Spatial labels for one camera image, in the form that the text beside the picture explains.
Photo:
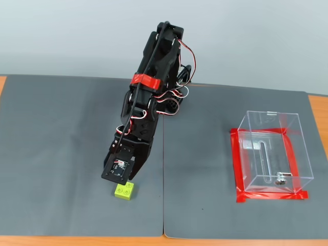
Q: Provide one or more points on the transparent acrylic box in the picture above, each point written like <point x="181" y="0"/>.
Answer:
<point x="271" y="156"/>

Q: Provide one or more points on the grey table mat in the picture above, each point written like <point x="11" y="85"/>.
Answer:
<point x="64" y="153"/>
<point x="205" y="166"/>

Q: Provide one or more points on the red tape band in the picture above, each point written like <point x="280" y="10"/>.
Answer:
<point x="146" y="81"/>

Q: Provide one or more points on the red tape strip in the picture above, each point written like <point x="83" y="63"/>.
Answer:
<point x="235" y="164"/>
<point x="266" y="129"/>
<point x="292" y="159"/>
<point x="271" y="196"/>

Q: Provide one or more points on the metal box lock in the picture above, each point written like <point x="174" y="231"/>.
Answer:
<point x="281" y="178"/>

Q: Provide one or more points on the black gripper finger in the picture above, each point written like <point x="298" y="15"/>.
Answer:
<point x="142" y="164"/>
<point x="107" y="161"/>

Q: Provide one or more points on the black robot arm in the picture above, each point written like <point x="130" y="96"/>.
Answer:
<point x="166" y="51"/>

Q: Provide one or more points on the white label sticker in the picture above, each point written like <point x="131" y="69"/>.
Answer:
<point x="250" y="145"/>

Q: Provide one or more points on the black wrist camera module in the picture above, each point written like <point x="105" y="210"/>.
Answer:
<point x="118" y="169"/>

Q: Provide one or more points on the green lego block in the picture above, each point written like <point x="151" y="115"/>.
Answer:
<point x="125" y="191"/>

